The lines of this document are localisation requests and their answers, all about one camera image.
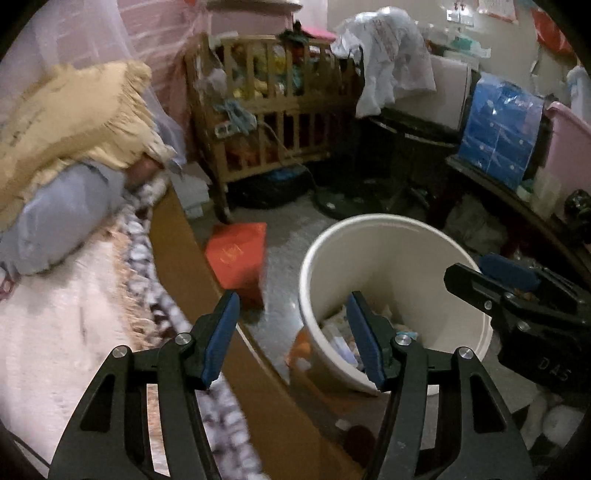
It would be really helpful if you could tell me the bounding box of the red plastic bag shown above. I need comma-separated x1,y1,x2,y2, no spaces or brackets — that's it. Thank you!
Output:
531,7,575,54

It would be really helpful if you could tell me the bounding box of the wooden bed frame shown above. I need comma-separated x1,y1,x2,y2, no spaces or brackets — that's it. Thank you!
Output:
148,182,370,480

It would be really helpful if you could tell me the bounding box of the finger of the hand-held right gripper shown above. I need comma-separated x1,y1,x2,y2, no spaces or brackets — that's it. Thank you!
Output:
478,253,541,292
443,263,509,319

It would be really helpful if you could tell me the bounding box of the pink mosquito net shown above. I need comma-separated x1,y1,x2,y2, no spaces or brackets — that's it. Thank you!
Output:
0,0,208,139

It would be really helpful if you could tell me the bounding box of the brown white patterned blanket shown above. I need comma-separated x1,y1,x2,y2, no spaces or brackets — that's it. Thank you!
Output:
111,178,259,480

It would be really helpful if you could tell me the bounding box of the white cloth on furniture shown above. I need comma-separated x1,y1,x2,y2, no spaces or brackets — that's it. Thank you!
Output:
330,7,437,118

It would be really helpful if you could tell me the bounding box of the white plastic bucket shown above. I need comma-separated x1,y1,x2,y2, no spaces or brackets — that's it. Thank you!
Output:
298,213,495,397

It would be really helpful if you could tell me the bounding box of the white box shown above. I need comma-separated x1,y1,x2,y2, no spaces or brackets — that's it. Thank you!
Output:
390,54,474,132

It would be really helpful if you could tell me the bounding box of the orange plastic object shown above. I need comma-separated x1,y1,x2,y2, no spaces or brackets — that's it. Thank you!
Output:
286,330,319,370

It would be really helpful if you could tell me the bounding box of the black metal rack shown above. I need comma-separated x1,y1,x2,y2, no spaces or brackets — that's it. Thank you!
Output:
365,111,462,217

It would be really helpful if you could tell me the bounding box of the yellow blanket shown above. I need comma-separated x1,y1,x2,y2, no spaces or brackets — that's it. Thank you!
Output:
0,61,176,232

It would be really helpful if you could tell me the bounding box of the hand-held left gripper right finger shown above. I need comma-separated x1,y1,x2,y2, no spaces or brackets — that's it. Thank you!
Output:
345,291,536,480

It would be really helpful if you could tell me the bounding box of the red cardboard box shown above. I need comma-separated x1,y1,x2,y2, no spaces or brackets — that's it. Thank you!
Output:
204,222,269,309

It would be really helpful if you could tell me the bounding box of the dark wooden table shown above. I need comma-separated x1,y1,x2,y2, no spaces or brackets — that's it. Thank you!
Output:
445,154,591,259

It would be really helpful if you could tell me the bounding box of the black round stand base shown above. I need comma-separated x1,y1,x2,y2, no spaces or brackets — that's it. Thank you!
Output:
311,182,402,220

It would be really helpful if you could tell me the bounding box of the wooden crib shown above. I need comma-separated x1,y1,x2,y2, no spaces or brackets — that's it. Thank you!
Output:
185,32,365,222

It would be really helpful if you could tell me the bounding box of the grey fleece blanket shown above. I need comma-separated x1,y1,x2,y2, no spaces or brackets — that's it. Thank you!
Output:
0,83,188,277

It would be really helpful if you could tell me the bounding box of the teal knotted cloth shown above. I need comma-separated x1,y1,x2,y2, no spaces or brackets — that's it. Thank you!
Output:
215,99,257,134

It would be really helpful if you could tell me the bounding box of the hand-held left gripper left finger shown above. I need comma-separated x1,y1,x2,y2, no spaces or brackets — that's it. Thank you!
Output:
48,290,241,480

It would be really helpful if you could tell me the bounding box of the pink plastic basin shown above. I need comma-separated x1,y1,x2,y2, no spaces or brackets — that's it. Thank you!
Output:
526,102,591,195

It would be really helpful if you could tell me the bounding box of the blue plastic package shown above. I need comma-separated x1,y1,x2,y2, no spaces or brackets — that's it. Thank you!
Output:
457,73,546,191

